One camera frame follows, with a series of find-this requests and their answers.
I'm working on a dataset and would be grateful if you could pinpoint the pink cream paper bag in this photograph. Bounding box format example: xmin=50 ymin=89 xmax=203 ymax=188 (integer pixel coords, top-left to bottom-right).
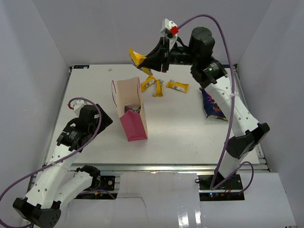
xmin=111 ymin=77 xmax=148 ymax=142

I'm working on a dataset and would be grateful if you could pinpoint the yellow snack bar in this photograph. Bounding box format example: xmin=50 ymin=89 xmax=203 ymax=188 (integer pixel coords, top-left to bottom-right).
xmin=129 ymin=48 xmax=153 ymax=76
xmin=152 ymin=79 xmax=163 ymax=97
xmin=166 ymin=79 xmax=189 ymax=94
xmin=141 ymin=76 xmax=156 ymax=92

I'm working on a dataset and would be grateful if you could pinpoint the purple candy snack bag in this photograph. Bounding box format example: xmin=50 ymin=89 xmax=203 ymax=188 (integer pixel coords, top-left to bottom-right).
xmin=199 ymin=87 xmax=228 ymax=121

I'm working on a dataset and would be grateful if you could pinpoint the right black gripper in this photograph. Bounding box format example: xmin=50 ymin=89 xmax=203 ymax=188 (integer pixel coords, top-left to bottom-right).
xmin=140 ymin=36 xmax=200 ymax=72

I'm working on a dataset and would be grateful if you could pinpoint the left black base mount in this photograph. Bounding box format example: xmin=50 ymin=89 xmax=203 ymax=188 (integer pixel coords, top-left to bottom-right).
xmin=86 ymin=176 xmax=117 ymax=200

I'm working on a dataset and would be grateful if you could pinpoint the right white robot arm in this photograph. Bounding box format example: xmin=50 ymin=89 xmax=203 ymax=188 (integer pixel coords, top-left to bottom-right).
xmin=139 ymin=26 xmax=270 ymax=190

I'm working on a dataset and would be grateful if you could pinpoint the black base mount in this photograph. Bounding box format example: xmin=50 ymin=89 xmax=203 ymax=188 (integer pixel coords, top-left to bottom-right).
xmin=195 ymin=174 xmax=245 ymax=202
xmin=86 ymin=176 xmax=117 ymax=200

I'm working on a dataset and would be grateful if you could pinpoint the brown chocolate bar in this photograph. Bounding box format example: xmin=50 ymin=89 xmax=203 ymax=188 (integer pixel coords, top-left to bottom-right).
xmin=124 ymin=106 xmax=141 ymax=113

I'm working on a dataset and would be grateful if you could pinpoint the aluminium front rail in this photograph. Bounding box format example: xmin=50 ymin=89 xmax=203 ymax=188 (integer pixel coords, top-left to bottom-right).
xmin=68 ymin=164 xmax=269 ymax=172

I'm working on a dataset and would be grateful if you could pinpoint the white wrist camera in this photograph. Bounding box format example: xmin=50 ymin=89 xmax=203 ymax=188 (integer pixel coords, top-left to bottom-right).
xmin=160 ymin=19 xmax=179 ymax=38
xmin=68 ymin=99 xmax=87 ymax=117

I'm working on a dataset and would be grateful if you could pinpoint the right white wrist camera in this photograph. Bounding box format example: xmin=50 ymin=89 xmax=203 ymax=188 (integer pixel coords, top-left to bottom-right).
xmin=160 ymin=19 xmax=179 ymax=38

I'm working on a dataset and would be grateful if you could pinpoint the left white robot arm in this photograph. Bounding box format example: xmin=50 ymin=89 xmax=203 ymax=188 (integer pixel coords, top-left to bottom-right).
xmin=13 ymin=100 xmax=113 ymax=228

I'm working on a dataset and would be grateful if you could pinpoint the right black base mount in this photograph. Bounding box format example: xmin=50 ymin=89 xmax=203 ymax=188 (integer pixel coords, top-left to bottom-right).
xmin=195 ymin=174 xmax=245 ymax=202

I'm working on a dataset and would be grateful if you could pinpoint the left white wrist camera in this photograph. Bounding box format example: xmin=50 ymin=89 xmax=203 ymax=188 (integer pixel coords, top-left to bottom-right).
xmin=68 ymin=99 xmax=87 ymax=117

